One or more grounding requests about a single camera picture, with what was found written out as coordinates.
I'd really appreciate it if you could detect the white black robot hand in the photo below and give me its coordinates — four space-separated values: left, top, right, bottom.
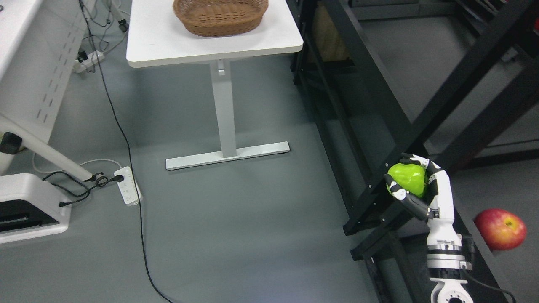
384 153 462 250

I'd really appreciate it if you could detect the green apple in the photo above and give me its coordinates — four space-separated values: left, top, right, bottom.
387 163 427 198

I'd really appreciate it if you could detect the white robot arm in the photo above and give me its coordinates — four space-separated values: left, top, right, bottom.
426 243 474 303

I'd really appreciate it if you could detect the red apple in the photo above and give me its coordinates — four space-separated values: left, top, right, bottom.
473 208 527 251

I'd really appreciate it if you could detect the black metal shelf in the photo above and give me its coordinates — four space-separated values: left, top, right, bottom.
289 0 538 303

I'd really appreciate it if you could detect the brown wicker basket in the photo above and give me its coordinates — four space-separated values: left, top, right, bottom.
173 0 269 37

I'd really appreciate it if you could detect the white power strip near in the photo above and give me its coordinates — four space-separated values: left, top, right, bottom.
113 166 143 206

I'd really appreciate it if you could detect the white power strip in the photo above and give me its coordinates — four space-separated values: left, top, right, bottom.
113 166 143 206
72 50 105 74

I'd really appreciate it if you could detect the white standing desk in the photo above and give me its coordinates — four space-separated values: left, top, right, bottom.
126 0 304 170

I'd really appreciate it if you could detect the white power strip far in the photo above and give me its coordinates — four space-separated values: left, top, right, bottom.
72 50 105 74

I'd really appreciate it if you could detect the white machine with warning label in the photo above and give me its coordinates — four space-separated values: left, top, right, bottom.
0 174 71 244

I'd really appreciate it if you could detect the white folding table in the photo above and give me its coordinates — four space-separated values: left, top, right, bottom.
0 0 96 181

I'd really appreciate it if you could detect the long black floor cable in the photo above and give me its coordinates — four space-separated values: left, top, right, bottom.
78 0 174 303

